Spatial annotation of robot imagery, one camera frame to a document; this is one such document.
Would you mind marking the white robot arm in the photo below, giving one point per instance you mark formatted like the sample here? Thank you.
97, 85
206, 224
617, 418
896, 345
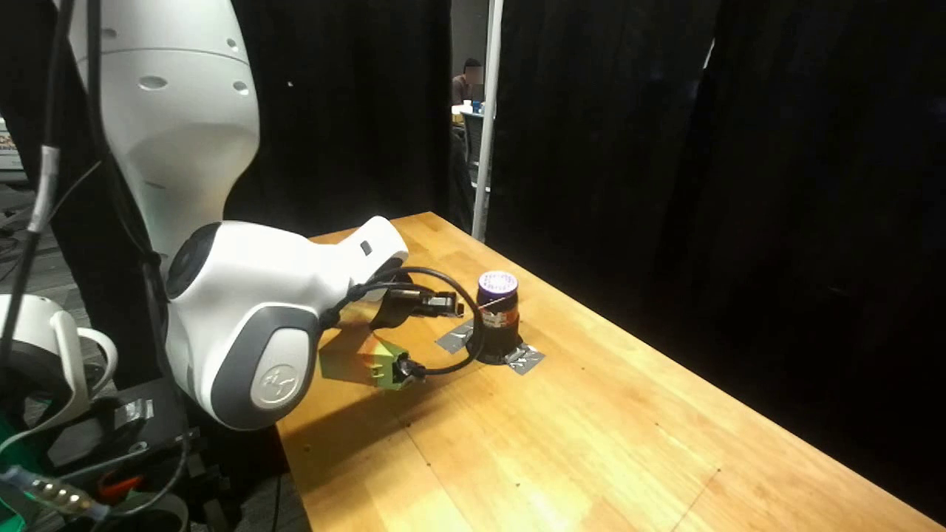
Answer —
245, 303

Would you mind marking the grey tape patch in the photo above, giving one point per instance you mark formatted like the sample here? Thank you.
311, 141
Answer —
522, 359

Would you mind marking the dark upside-down cup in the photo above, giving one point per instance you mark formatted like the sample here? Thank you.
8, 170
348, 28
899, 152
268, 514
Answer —
494, 329

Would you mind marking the black curtain backdrop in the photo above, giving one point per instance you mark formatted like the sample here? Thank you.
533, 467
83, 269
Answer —
755, 186

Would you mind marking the white vertical pole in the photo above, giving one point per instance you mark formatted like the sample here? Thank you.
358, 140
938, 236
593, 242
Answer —
488, 116

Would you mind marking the white headset on stand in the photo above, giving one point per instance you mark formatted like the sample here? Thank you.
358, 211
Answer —
54, 359

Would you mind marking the wrist camera with green board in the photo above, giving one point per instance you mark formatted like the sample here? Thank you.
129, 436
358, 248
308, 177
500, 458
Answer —
388, 363

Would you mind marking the black clamp with orange trigger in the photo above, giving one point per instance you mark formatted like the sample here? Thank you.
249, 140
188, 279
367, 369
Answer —
117, 489

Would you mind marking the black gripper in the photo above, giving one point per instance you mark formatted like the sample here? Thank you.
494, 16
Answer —
406, 303

